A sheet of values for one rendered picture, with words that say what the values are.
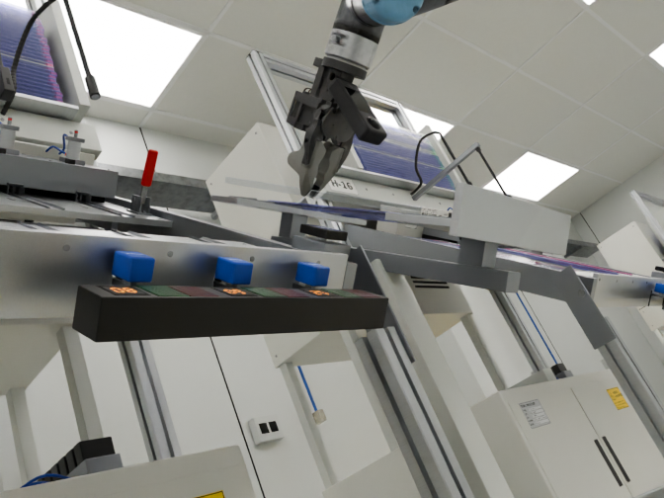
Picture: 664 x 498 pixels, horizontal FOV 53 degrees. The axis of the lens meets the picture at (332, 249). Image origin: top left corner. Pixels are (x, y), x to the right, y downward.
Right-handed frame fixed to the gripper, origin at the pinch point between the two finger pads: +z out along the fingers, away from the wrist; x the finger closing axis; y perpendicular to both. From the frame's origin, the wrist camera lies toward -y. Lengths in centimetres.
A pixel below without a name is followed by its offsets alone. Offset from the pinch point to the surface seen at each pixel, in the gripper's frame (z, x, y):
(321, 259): 3.8, 19.0, -22.7
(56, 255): 6, 50, -22
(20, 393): 65, 11, 52
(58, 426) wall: 132, -51, 133
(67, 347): 45, 14, 34
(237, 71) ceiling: -16, -165, 239
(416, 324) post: 13.6, -10.2, -20.4
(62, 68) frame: -2, 11, 69
